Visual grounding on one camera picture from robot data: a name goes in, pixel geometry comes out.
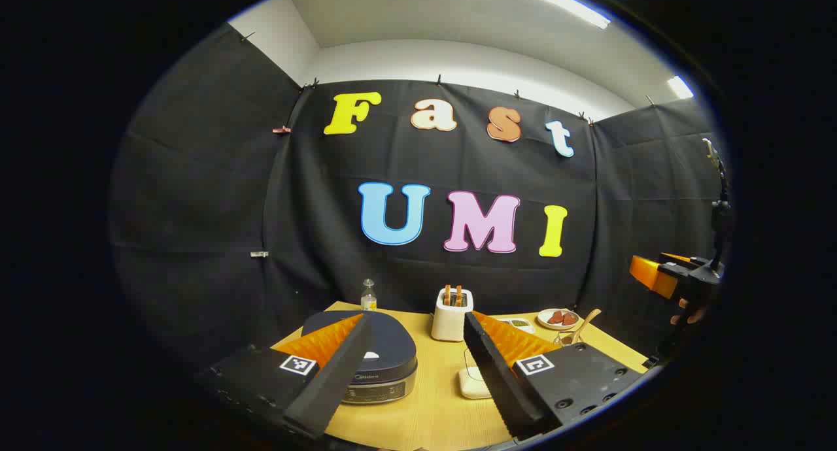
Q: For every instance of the black backdrop cloth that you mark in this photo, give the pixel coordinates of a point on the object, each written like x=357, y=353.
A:
x=209, y=209

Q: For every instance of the small glass bottle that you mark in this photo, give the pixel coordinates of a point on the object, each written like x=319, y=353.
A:
x=369, y=299

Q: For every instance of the round white plate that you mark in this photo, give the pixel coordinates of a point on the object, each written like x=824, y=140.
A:
x=546, y=324

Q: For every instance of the short ceiling light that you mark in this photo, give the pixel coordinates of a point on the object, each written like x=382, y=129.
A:
x=680, y=87

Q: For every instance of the white divided bean dish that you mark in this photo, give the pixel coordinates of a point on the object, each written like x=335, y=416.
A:
x=520, y=323

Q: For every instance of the wooden spoon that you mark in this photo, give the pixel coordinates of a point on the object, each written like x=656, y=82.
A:
x=585, y=323

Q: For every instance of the clear box of rice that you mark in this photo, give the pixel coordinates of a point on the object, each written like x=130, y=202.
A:
x=472, y=382

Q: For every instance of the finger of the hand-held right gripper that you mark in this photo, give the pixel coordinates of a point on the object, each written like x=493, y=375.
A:
x=677, y=257
x=650, y=274

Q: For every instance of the white toaster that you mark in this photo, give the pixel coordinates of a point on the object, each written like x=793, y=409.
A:
x=448, y=323

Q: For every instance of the dark grey rice cooker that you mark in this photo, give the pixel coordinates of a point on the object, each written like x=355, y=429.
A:
x=392, y=346

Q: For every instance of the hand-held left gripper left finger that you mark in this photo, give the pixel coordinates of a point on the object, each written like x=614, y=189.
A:
x=333, y=379

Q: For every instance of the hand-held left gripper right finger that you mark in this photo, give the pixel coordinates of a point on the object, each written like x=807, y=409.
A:
x=497, y=379

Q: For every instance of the red meat piece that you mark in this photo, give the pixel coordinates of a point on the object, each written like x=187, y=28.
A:
x=570, y=318
x=555, y=317

